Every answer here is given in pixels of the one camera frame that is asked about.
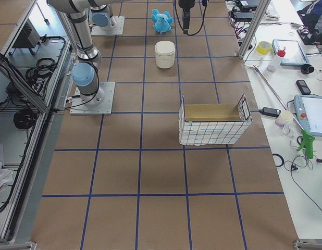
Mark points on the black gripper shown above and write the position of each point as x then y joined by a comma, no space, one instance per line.
184,4

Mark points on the cream trash can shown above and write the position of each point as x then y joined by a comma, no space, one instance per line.
165,54

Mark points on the blue plush elephant toy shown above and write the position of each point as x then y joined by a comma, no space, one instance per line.
162,21

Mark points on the black power adapter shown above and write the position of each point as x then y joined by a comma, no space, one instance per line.
243,16

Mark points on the yellow tape roll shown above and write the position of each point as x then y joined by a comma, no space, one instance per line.
263,47

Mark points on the white bottle red cap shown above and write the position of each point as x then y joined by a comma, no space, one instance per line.
276,61

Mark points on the white grid cardboard box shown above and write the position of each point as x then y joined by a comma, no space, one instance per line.
202,124

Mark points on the upper teach pendant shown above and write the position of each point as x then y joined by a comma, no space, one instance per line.
295,54

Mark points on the teach pendant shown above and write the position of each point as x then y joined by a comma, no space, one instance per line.
309,113
295,54

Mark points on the black usb adapter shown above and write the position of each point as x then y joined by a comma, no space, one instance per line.
272,112

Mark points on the white purple cup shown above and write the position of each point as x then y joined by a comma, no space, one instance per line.
284,117

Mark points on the grey control box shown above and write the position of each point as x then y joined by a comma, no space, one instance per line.
28,38

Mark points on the lower teach pendant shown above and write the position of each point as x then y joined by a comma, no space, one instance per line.
309,113

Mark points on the blue tape roll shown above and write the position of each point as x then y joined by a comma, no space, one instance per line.
279,160

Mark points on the aluminium frame post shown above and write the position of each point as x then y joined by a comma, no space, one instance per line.
259,13

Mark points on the green handled reach grabber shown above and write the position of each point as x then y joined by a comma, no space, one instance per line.
307,142

